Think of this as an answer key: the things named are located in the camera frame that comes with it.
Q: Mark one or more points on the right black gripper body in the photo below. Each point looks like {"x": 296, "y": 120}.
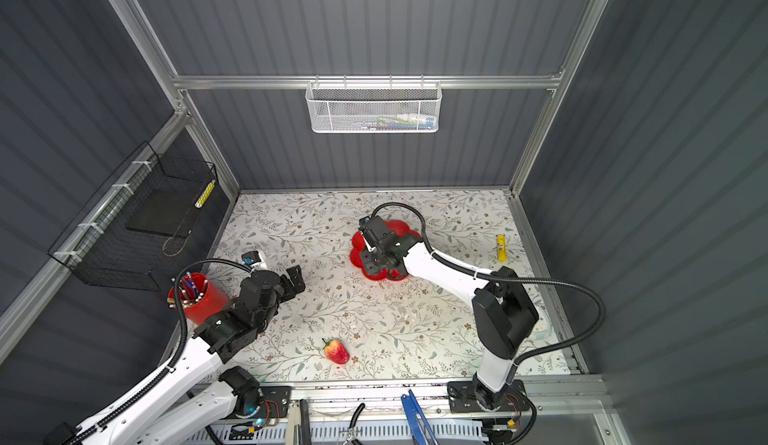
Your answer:
{"x": 372, "y": 261}

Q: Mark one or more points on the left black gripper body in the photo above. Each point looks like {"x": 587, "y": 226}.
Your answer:
{"x": 285, "y": 293}

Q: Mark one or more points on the red fake strawberry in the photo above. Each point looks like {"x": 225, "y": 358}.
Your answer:
{"x": 336, "y": 352}

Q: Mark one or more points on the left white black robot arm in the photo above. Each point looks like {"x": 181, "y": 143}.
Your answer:
{"x": 195, "y": 387}

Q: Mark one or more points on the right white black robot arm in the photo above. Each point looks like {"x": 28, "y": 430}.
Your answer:
{"x": 503, "y": 311}

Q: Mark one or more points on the red flower-shaped fruit bowl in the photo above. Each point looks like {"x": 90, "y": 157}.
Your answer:
{"x": 367, "y": 258}

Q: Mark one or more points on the red pen cup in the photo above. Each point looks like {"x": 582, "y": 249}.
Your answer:
{"x": 200, "y": 298}

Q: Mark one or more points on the yellow item in black basket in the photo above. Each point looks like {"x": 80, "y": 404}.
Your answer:
{"x": 205, "y": 194}

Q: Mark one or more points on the yellow marker on table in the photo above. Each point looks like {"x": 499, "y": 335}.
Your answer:
{"x": 501, "y": 248}

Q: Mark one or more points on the black pliers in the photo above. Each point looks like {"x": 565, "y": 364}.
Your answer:
{"x": 351, "y": 437}

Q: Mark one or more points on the white round object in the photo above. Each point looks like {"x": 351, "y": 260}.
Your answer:
{"x": 542, "y": 330}

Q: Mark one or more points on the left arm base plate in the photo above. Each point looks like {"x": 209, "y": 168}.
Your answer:
{"x": 266, "y": 403}

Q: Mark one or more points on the black wire basket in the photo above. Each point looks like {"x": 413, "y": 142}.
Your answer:
{"x": 146, "y": 227}

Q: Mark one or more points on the white wire mesh basket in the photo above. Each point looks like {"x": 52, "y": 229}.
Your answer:
{"x": 388, "y": 110}

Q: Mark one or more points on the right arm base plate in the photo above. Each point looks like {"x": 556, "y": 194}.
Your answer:
{"x": 462, "y": 398}

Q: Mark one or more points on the blue tool handle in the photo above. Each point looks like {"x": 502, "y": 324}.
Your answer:
{"x": 421, "y": 431}

